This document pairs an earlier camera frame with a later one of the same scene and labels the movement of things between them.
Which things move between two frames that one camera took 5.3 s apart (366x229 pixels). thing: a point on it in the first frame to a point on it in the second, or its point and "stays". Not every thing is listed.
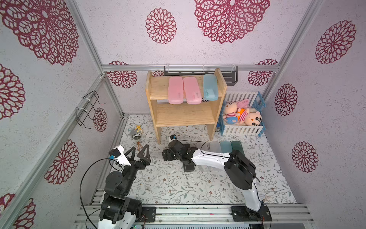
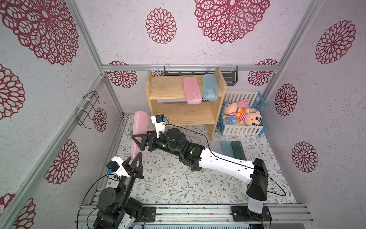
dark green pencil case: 237,145 stays
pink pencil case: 175,91 to 140,126
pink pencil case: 192,90 stays
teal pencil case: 226,146 stays
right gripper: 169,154 to 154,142
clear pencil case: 215,146 stays
